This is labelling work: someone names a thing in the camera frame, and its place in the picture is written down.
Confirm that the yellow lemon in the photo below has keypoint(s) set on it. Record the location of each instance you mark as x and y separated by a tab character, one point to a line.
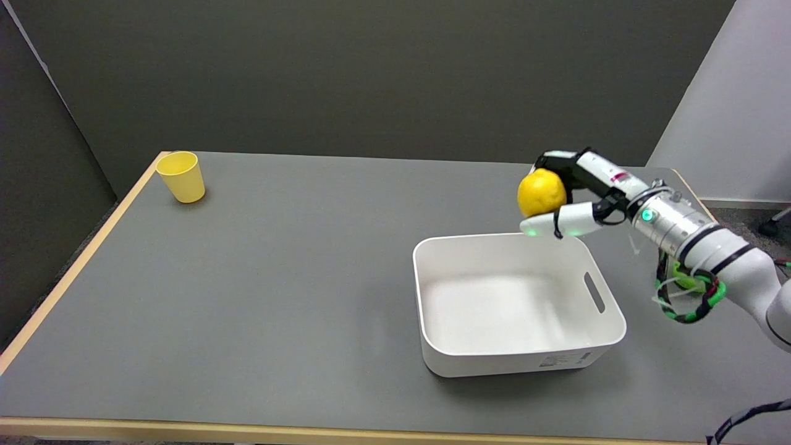
541	193

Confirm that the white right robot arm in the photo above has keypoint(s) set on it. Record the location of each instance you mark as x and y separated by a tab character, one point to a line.
729	256

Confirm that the green pear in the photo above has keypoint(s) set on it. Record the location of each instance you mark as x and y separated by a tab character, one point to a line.
687	281

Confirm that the yellow plastic cup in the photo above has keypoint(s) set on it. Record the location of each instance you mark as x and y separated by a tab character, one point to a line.
183	179

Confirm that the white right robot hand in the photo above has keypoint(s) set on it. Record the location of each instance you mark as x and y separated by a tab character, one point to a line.
596	170

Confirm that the white plastic box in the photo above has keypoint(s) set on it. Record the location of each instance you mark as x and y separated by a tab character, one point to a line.
494	309

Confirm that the black chair leg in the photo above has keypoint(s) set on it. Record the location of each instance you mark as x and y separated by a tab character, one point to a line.
774	225

